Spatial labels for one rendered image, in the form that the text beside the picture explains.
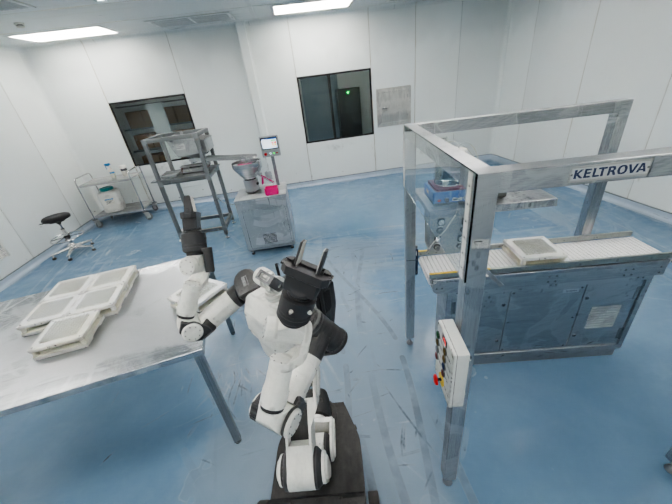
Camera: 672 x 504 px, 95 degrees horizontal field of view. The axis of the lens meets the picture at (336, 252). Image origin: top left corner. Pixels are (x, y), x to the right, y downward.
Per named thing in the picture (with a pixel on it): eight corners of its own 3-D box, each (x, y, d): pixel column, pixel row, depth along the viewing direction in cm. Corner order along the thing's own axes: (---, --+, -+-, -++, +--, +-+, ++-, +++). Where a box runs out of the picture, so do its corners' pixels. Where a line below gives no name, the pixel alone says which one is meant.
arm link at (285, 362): (279, 322, 76) (268, 372, 78) (314, 326, 79) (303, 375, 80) (277, 312, 83) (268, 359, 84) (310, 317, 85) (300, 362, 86)
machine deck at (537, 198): (430, 218, 156) (430, 211, 154) (414, 194, 189) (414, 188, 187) (557, 205, 152) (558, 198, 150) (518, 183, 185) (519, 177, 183)
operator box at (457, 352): (448, 408, 109) (453, 356, 96) (435, 368, 124) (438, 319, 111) (465, 406, 109) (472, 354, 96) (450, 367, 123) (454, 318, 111)
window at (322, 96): (306, 143, 617) (296, 77, 561) (306, 143, 618) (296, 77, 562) (373, 134, 625) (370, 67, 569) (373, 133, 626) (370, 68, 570)
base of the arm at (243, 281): (242, 295, 139) (261, 277, 141) (259, 313, 133) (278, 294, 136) (225, 283, 126) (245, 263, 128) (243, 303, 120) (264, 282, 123)
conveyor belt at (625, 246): (427, 285, 182) (428, 278, 179) (418, 263, 204) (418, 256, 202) (669, 264, 174) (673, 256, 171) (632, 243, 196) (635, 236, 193)
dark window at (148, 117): (135, 166, 595) (108, 103, 542) (135, 166, 596) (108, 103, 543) (204, 156, 603) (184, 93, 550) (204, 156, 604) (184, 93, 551)
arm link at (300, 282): (327, 288, 67) (312, 329, 72) (337, 269, 75) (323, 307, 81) (274, 267, 68) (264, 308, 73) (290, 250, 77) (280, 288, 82)
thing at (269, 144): (269, 187, 402) (258, 137, 372) (269, 185, 411) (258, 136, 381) (286, 185, 404) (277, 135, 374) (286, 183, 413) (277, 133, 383)
